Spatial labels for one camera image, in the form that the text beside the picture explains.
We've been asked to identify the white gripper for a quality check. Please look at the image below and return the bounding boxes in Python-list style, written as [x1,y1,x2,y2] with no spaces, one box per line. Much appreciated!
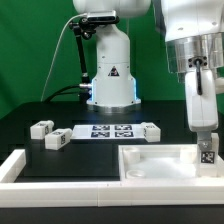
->
[185,70,218,151]

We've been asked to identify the white square tabletop part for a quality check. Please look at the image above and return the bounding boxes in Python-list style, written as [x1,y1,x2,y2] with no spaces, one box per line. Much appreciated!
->
[119,144,224,180]

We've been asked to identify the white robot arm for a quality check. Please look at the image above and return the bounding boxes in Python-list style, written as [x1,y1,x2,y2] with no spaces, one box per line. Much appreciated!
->
[73,0,224,151]

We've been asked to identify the white U-shaped fence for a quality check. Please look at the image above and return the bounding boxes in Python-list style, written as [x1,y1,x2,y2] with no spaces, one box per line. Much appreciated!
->
[0,149,224,208]

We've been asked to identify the white fiducial marker sheet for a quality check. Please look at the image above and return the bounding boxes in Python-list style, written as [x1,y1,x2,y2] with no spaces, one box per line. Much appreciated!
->
[72,124,144,140]

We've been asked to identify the black base cables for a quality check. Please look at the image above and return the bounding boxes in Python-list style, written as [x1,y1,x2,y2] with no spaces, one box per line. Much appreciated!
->
[44,83,93,103]

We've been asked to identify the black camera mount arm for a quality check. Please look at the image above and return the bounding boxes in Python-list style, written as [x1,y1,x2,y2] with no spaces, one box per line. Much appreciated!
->
[69,17,96,84]

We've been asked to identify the grey camera cable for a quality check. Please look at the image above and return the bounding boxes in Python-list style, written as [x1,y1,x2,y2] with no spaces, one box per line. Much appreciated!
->
[40,13,88,102]

